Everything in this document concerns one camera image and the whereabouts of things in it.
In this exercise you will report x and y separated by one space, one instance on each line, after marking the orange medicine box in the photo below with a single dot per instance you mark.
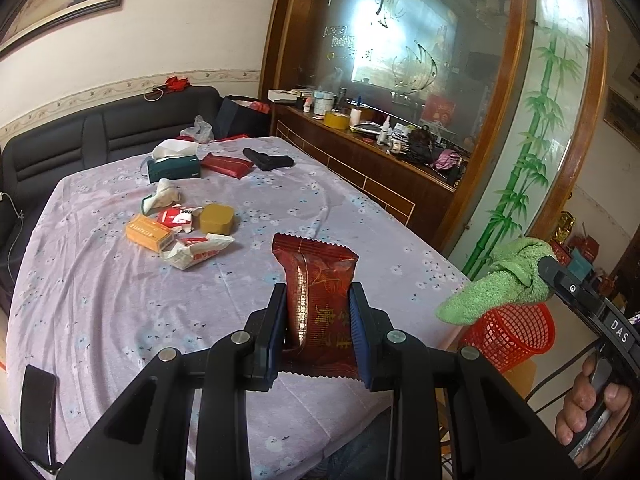
149 233

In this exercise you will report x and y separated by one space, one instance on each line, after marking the red plastic mesh basket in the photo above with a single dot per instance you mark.
509 335

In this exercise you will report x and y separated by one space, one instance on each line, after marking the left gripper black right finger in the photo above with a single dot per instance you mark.
493 433

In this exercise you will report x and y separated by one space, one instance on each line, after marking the yellow tape roll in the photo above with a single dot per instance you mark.
336 120

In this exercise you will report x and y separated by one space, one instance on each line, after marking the dark shopping bag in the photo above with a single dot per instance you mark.
239 115

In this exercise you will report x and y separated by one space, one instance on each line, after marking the red knot ornament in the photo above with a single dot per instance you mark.
172 84

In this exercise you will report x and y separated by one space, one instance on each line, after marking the green fuzzy sock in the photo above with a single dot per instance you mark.
512 278

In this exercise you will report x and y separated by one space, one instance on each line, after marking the red white cigarette pack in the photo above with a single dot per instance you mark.
179 218

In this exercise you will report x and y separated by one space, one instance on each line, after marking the white paper bag red text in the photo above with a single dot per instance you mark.
189 251

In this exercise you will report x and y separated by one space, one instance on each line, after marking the dark red wallet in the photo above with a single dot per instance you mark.
228 166

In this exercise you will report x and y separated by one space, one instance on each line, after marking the floral purple tablecloth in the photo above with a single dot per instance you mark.
92 308

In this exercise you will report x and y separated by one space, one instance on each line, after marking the bamboo painted glass panel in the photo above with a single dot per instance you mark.
542 127

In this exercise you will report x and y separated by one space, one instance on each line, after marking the person's right hand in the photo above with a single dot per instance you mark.
573 416

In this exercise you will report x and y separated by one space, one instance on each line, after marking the black leather sofa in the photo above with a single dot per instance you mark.
33 162

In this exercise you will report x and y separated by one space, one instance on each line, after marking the wooden glass partition cabinet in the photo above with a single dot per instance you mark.
451 71

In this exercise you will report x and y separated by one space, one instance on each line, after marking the dark green tissue box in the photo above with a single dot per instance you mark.
174 159

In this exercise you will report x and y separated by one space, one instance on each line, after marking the white green-trimmed sock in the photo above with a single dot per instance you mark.
165 194

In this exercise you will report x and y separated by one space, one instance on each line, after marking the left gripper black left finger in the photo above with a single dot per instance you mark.
144 434

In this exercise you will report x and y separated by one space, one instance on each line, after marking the dark red snack packet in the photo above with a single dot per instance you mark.
317 278

